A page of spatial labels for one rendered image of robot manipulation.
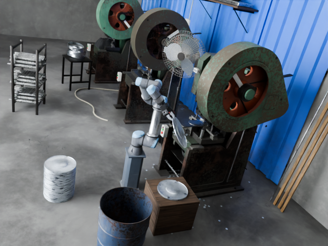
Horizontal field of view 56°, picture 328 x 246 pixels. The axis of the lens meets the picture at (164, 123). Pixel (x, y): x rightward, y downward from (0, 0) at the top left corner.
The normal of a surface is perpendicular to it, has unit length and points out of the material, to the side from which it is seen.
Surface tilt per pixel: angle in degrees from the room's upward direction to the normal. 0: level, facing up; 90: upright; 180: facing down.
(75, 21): 90
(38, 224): 0
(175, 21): 90
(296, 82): 90
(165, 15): 90
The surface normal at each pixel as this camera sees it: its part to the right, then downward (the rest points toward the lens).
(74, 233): 0.18, -0.88
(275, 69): 0.42, 0.47
